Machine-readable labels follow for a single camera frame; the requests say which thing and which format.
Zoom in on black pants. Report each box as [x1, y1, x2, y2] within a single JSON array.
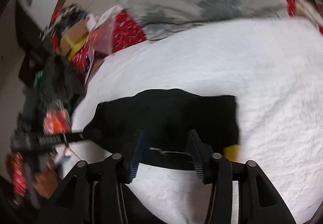
[[83, 89, 239, 170]]

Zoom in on person left hand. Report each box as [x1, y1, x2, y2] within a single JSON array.
[[33, 169, 59, 199]]

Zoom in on plastic bag orange contents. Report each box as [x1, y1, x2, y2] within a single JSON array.
[[43, 109, 71, 135]]

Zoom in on dark green jacket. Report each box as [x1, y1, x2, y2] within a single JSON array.
[[16, 54, 86, 133]]

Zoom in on cardboard box yellow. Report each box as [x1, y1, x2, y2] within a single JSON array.
[[60, 19, 89, 61]]

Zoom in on clear zip bag red contents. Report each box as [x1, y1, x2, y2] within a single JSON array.
[[86, 5, 123, 56]]

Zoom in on white quilted bed cover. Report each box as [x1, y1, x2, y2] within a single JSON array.
[[53, 18, 323, 224]]

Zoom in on pile of clothes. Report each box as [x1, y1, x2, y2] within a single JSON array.
[[40, 4, 88, 53]]

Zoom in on red patterned bolster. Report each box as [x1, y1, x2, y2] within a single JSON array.
[[69, 0, 300, 76]]

